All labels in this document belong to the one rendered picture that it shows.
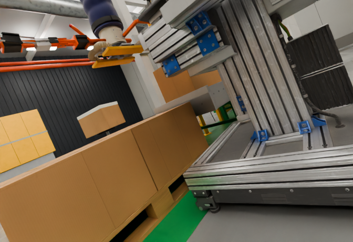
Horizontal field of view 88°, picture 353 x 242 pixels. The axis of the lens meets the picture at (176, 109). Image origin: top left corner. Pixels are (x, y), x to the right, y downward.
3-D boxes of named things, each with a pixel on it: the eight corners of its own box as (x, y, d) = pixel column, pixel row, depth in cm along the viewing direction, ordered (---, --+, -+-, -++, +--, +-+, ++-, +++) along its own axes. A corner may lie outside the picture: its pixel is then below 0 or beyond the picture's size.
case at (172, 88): (200, 94, 226) (187, 65, 225) (228, 83, 198) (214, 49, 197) (168, 108, 183) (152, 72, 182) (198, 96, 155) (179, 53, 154)
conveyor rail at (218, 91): (276, 70, 316) (271, 60, 315) (279, 69, 312) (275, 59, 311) (212, 109, 148) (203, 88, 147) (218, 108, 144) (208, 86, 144)
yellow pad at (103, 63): (129, 63, 158) (127, 58, 158) (135, 58, 152) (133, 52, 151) (92, 69, 134) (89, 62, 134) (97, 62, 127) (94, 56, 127)
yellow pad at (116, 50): (141, 53, 145) (138, 47, 145) (148, 46, 139) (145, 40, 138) (102, 56, 121) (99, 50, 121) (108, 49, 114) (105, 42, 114)
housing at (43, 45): (49, 51, 107) (46, 43, 107) (52, 44, 102) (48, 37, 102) (35, 51, 102) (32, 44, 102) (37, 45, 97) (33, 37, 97)
